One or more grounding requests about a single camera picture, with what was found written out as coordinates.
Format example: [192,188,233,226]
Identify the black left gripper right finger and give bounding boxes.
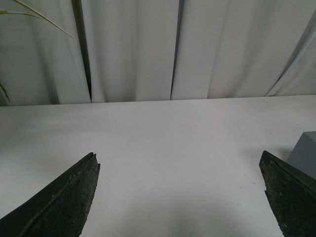
[259,151,316,237]

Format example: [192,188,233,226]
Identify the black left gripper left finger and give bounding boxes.
[0,153,100,237]

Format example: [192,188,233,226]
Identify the gray base block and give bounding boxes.
[286,131,316,179]

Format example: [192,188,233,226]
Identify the white curtain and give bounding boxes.
[0,0,316,107]

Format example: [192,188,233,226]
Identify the green plant leaves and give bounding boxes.
[0,0,83,106]

